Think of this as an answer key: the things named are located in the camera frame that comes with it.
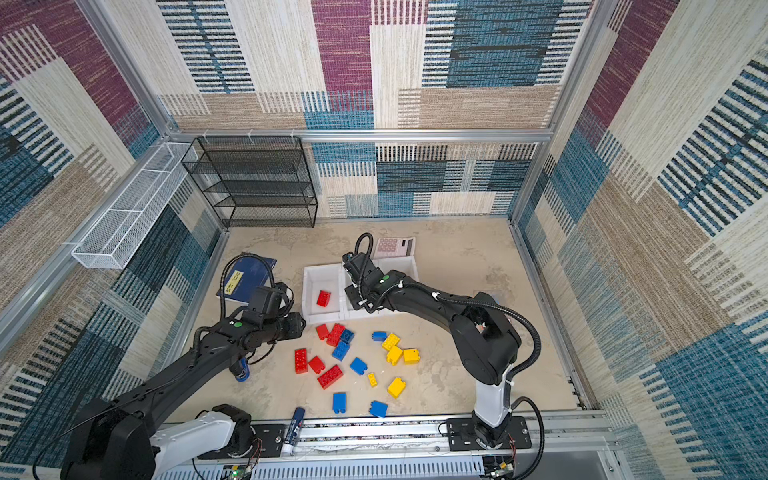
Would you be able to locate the blue glue stick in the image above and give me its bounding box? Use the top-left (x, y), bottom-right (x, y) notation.
top-left (281, 407), bottom-right (306, 456)

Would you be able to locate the left white plastic bin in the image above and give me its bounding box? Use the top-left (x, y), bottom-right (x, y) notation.
top-left (301, 264), bottom-right (345, 325)

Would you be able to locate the blue lego centre brick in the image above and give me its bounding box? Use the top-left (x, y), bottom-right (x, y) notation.
top-left (350, 357), bottom-right (368, 376)

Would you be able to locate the small blue lego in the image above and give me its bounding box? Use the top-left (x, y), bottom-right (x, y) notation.
top-left (371, 331), bottom-right (388, 342)

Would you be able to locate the middle white plastic bin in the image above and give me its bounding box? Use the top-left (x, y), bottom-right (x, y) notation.
top-left (340, 267), bottom-right (385, 320)

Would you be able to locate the red lego square brick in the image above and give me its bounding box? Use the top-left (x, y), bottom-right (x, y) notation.
top-left (315, 324), bottom-right (329, 340)

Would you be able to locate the blue tape roll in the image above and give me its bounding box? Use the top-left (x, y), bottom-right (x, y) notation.
top-left (230, 358), bottom-right (250, 383)

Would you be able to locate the yellow lego front brick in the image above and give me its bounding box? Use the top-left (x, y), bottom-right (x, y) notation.
top-left (387, 377), bottom-right (406, 399)

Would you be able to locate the pink calculator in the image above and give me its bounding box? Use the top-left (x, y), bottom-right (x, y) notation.
top-left (374, 237), bottom-right (416, 259)

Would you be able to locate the white wire mesh basket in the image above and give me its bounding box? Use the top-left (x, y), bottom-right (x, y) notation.
top-left (72, 142), bottom-right (189, 270)

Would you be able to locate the red lego small brick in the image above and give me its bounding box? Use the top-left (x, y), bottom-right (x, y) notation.
top-left (308, 356), bottom-right (326, 375)

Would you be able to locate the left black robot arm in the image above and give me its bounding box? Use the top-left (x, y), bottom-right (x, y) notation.
top-left (61, 282), bottom-right (306, 479)

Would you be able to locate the yellow lego stud brick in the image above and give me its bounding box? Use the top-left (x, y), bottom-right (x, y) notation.
top-left (386, 345), bottom-right (404, 366)

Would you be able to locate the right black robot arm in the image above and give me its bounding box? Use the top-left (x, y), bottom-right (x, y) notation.
top-left (342, 232), bottom-right (542, 449)

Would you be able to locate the red lego low brick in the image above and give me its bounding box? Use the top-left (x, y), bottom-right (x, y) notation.
top-left (317, 365), bottom-right (343, 390)

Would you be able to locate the red lego eight-stud brick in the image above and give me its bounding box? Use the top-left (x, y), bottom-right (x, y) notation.
top-left (326, 323), bottom-right (346, 347)

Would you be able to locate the blue book yellow label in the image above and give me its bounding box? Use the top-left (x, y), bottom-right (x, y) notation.
top-left (224, 253), bottom-right (270, 304)

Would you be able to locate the red lego long brick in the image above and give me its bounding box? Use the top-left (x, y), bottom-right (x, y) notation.
top-left (294, 348), bottom-right (309, 374)

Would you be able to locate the blue lego eight-stud brick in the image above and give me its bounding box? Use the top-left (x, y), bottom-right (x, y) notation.
top-left (332, 340), bottom-right (350, 361)

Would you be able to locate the black mesh shelf rack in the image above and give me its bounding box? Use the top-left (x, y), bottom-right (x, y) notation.
top-left (181, 136), bottom-right (318, 228)

